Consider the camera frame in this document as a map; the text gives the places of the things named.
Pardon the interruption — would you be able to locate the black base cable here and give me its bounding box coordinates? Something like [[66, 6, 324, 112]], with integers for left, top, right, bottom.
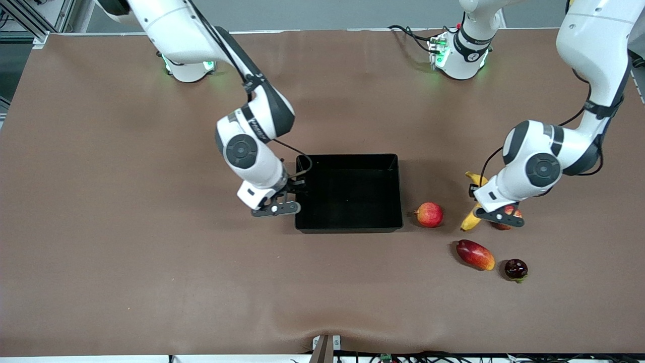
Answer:
[[387, 24, 435, 54]]

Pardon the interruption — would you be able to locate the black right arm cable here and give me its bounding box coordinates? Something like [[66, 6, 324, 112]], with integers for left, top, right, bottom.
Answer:
[[186, 0, 313, 178]]

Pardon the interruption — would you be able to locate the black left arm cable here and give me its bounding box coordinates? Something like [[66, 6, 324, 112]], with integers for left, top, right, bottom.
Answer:
[[478, 68, 605, 190]]

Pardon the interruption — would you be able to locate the black plastic bin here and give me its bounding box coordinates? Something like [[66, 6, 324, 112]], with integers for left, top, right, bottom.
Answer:
[[295, 154, 404, 234]]

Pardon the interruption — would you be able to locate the dark purple mangosteen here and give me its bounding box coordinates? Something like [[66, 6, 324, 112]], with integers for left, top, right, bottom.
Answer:
[[504, 259, 529, 283]]

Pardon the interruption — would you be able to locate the aluminium frame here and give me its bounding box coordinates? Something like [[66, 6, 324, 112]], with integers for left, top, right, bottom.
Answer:
[[0, 0, 76, 48]]

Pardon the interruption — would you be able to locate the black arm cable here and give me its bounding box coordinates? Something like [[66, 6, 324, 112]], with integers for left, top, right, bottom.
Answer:
[[478, 68, 605, 190], [186, 0, 313, 178]]

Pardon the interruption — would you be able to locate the red pomegranate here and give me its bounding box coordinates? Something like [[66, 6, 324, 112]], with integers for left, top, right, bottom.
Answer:
[[414, 202, 445, 228]]

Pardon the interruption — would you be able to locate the brown table mat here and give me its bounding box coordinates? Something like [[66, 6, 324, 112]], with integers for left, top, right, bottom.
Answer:
[[0, 28, 645, 356]]

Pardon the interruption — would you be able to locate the metal stand bracket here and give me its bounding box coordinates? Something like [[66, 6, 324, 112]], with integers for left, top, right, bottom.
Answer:
[[310, 334, 342, 363]]

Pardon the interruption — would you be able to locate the red yellow mango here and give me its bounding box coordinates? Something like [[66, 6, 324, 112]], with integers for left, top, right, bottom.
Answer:
[[456, 239, 495, 271]]

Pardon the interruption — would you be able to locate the red apple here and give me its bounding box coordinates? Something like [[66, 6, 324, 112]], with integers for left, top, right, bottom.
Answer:
[[491, 204, 523, 231]]

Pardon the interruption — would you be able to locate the yellow banana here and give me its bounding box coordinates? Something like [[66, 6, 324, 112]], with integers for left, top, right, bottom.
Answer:
[[460, 171, 489, 232]]

